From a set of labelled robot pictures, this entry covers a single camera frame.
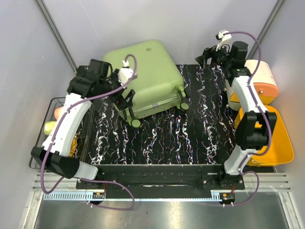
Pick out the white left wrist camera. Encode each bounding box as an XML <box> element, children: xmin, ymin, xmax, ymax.
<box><xmin>118</xmin><ymin>60</ymin><xmax>137</xmax><ymax>85</ymax></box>

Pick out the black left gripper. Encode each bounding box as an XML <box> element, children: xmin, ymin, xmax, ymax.
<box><xmin>100</xmin><ymin>69</ymin><xmax>135</xmax><ymax>109</ymax></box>

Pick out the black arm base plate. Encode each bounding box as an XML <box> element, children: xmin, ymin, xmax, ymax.
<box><xmin>75</xmin><ymin>164</ymin><xmax>245</xmax><ymax>191</ymax></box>

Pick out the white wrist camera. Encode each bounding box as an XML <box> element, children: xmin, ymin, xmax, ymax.
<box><xmin>215</xmin><ymin>30</ymin><xmax>232</xmax><ymax>51</ymax></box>
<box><xmin>118</xmin><ymin>60</ymin><xmax>137</xmax><ymax>85</ymax></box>

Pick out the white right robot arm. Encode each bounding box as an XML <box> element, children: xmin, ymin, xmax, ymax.
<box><xmin>195</xmin><ymin>41</ymin><xmax>277</xmax><ymax>189</ymax></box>

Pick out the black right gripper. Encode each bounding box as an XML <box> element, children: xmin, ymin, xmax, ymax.
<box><xmin>194</xmin><ymin>41</ymin><xmax>232</xmax><ymax>70</ymax></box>

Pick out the pink cup in basket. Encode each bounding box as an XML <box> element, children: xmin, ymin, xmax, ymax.
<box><xmin>54</xmin><ymin>107</ymin><xmax>62</xmax><ymax>120</ymax></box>

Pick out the orange plastic basket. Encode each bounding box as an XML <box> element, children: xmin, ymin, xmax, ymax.
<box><xmin>247</xmin><ymin>105</ymin><xmax>294</xmax><ymax>167</ymax></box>

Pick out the black marble pattern mat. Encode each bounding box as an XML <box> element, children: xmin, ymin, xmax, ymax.
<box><xmin>76</xmin><ymin>64</ymin><xmax>236</xmax><ymax>165</ymax></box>

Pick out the white orange drawer cabinet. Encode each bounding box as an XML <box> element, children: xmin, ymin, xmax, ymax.
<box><xmin>225</xmin><ymin>61</ymin><xmax>279</xmax><ymax>111</ymax></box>

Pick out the yellow cup in basket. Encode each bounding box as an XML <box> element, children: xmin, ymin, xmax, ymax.
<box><xmin>44</xmin><ymin>121</ymin><xmax>56</xmax><ymax>135</ymax></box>

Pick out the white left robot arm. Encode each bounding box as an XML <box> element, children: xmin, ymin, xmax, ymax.
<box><xmin>31</xmin><ymin>59</ymin><xmax>138</xmax><ymax>189</ymax></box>

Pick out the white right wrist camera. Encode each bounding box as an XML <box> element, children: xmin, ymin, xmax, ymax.
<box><xmin>215</xmin><ymin>30</ymin><xmax>232</xmax><ymax>51</ymax></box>

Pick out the green hard-shell suitcase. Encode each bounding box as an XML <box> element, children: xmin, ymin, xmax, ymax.
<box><xmin>103</xmin><ymin>40</ymin><xmax>189</xmax><ymax>128</ymax></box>

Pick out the aluminium rail frame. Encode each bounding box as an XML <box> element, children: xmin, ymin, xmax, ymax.
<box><xmin>22</xmin><ymin>173</ymin><xmax>305</xmax><ymax>229</ymax></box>

